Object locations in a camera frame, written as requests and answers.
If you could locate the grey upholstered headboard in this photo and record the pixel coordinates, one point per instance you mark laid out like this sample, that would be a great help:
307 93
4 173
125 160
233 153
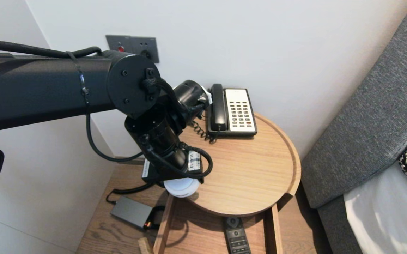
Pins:
365 123

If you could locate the grey upholstered bed base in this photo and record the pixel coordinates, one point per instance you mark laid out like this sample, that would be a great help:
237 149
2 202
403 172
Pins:
337 229

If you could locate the black TV remote control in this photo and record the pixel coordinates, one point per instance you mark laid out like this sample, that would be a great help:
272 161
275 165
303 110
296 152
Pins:
237 236

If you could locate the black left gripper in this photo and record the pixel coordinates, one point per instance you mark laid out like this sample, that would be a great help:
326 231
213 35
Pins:
175 174

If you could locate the black telephone handset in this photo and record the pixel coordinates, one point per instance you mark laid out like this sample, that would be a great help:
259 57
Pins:
218 106

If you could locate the grey wooden baseboard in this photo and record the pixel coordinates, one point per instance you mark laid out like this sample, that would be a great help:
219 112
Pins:
126 164

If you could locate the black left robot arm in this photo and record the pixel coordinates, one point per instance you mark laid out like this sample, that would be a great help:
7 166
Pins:
41 88

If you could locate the black power plug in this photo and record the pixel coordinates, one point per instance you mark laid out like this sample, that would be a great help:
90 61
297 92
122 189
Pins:
147 54

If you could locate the round wooden nightstand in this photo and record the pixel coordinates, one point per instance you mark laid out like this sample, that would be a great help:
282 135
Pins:
253 169

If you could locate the black and cream telephone base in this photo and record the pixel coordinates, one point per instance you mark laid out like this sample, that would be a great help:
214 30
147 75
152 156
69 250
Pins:
240 113

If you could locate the grey power adapter box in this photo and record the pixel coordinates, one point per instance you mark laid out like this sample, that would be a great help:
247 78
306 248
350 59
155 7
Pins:
131 211

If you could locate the white round smart speaker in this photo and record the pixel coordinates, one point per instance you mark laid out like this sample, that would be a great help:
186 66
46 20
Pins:
184 188

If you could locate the grey wall socket panel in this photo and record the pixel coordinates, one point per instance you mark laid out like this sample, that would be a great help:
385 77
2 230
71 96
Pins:
140 44

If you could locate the white bed sheet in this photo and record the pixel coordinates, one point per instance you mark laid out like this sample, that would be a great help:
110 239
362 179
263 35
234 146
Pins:
390 218

